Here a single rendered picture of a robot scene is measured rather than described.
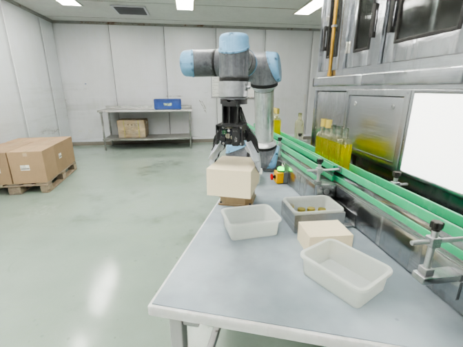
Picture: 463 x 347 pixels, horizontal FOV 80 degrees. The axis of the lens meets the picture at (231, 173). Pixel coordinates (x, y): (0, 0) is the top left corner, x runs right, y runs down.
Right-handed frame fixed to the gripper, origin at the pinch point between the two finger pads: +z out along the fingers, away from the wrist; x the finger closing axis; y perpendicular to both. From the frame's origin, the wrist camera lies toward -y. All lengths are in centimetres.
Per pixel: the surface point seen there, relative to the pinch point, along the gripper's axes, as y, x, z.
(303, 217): -31.8, 21.4, 27.8
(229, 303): 13.8, 1.9, 34.6
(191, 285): 9.5, -11.3, 34.6
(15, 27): -345, -464, -123
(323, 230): -21.2, 28.4, 27.0
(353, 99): -89, 44, -17
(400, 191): -35, 56, 14
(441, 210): -18, 62, 14
